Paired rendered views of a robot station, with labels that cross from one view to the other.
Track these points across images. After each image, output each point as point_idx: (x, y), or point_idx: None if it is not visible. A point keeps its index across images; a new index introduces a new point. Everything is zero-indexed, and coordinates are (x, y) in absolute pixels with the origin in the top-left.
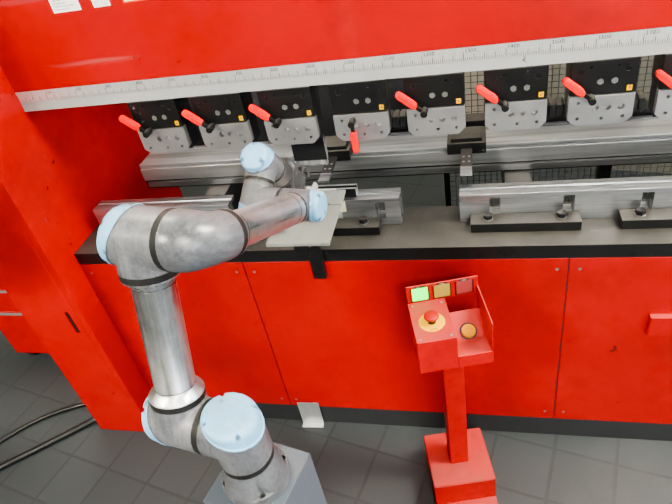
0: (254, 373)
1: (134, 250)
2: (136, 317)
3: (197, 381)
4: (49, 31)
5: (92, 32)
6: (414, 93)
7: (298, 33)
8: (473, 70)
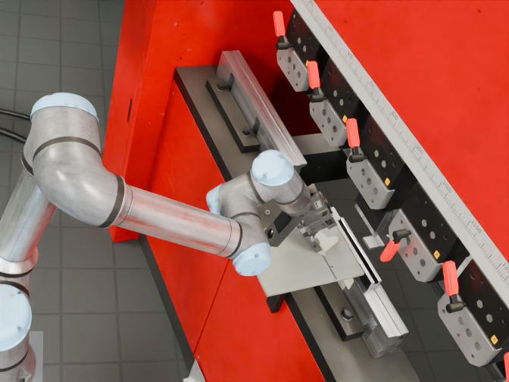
0: (192, 300)
1: (33, 139)
2: (170, 158)
3: (24, 262)
4: None
5: None
6: (468, 282)
7: (433, 113)
8: None
